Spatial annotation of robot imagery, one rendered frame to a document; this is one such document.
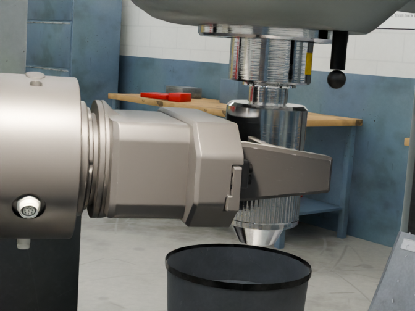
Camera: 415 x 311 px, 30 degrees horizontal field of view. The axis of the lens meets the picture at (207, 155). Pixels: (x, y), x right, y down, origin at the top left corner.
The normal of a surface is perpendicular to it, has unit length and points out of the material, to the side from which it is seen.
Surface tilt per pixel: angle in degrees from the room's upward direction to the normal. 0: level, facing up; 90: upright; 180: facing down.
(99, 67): 90
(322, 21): 131
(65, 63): 90
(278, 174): 90
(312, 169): 90
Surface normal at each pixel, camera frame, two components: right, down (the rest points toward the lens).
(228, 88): -0.79, 0.03
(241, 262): -0.08, 0.07
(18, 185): 0.24, 0.33
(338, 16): 0.48, 0.70
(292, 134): 0.56, 0.15
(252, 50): -0.53, 0.08
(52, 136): 0.27, -0.22
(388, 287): -0.65, -0.40
